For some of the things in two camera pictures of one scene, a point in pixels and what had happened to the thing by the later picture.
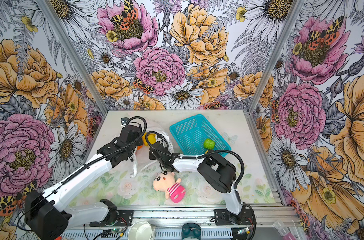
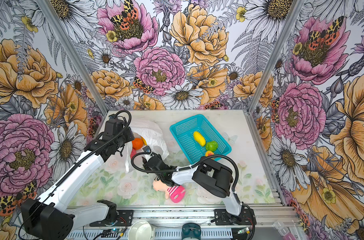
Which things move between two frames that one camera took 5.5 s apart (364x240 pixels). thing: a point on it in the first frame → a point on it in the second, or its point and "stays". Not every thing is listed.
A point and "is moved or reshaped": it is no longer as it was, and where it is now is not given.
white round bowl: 141,230 stays
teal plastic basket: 190,134 stays
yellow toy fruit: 152,137 → 199,138
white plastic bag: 141,153 is moved or reshaped
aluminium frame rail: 275,223 stays
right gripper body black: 151,156 → 146,167
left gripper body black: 132,148 → 127,138
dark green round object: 191,230 stays
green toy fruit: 209,144 stays
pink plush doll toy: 166,182 stays
